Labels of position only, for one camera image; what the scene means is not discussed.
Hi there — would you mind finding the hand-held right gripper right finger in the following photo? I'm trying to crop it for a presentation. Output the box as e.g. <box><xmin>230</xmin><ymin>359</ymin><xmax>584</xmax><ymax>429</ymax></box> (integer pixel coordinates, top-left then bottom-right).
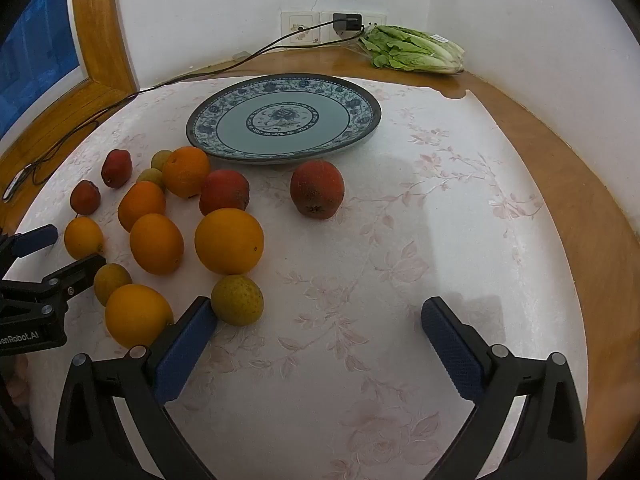
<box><xmin>421</xmin><ymin>296</ymin><xmax>588</xmax><ymax>480</ymax></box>

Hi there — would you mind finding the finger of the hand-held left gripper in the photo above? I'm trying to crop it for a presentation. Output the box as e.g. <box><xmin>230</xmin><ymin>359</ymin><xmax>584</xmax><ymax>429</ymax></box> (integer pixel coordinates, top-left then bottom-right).
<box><xmin>0</xmin><ymin>254</ymin><xmax>107</xmax><ymax>318</ymax></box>
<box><xmin>0</xmin><ymin>224</ymin><xmax>58</xmax><ymax>273</ymax></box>

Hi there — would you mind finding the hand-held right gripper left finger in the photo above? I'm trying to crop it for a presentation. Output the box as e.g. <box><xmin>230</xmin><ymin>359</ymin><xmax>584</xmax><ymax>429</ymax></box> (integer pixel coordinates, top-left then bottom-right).
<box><xmin>54</xmin><ymin>296</ymin><xmax>218</xmax><ymax>480</ymax></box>

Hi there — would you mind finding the orange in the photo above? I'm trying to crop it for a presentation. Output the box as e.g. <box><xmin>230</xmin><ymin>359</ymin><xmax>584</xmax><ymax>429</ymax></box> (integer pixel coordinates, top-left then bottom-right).
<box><xmin>129</xmin><ymin>213</ymin><xmax>185</xmax><ymax>276</ymax></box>
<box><xmin>117</xmin><ymin>181</ymin><xmax>167</xmax><ymax>233</ymax></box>
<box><xmin>64</xmin><ymin>216</ymin><xmax>105</xmax><ymax>259</ymax></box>
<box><xmin>194</xmin><ymin>208</ymin><xmax>265</xmax><ymax>276</ymax></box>
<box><xmin>104</xmin><ymin>283</ymin><xmax>175</xmax><ymax>348</ymax></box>
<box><xmin>161</xmin><ymin>146</ymin><xmax>212</xmax><ymax>199</ymax></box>

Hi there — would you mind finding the red apple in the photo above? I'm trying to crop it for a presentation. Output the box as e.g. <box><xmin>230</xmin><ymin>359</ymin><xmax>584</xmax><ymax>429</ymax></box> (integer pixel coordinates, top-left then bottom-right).
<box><xmin>199</xmin><ymin>169</ymin><xmax>251</xmax><ymax>217</ymax></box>
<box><xmin>290</xmin><ymin>160</ymin><xmax>346</xmax><ymax>220</ymax></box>
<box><xmin>101</xmin><ymin>149</ymin><xmax>133</xmax><ymax>189</ymax></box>
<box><xmin>70</xmin><ymin>180</ymin><xmax>101</xmax><ymax>214</ymax></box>

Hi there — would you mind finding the blue patterned ceramic plate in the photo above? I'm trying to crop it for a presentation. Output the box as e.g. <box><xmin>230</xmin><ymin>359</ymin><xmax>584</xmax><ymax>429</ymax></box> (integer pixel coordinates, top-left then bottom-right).
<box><xmin>186</xmin><ymin>74</ymin><xmax>382</xmax><ymax>165</ymax></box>

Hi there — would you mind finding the small white device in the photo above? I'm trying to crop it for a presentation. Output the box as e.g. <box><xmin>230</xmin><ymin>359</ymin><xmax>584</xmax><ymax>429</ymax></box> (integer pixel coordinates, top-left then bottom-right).
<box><xmin>2</xmin><ymin>169</ymin><xmax>28</xmax><ymax>202</ymax></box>

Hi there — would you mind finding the white floral table mat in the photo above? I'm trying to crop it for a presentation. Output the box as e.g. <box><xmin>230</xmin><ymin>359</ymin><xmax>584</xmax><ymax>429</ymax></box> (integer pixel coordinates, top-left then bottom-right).
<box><xmin>10</xmin><ymin>76</ymin><xmax>588</xmax><ymax>480</ymax></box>

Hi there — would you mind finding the wooden framed window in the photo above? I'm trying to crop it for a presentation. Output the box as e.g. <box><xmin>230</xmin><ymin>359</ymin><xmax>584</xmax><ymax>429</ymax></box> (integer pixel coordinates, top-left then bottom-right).
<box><xmin>0</xmin><ymin>0</ymin><xmax>140</xmax><ymax>181</ymax></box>

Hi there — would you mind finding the bagged romaine lettuce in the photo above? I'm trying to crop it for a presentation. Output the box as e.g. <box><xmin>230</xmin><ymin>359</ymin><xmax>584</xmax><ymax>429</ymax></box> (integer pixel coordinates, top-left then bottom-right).
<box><xmin>359</xmin><ymin>25</ymin><xmax>466</xmax><ymax>76</ymax></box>

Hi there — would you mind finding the black power adapter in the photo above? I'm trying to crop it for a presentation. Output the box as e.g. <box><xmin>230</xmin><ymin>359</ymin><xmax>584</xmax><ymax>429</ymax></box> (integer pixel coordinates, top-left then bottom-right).
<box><xmin>332</xmin><ymin>12</ymin><xmax>365</xmax><ymax>36</ymax></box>

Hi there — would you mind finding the black cable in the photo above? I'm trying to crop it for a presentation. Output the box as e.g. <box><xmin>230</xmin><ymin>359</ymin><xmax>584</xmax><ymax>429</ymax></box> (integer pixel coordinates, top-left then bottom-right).
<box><xmin>22</xmin><ymin>20</ymin><xmax>336</xmax><ymax>187</ymax></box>

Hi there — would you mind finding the stained white wall socket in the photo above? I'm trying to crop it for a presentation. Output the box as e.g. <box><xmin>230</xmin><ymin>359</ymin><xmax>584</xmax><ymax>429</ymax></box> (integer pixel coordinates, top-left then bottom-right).
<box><xmin>281</xmin><ymin>10</ymin><xmax>321</xmax><ymax>45</ymax></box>

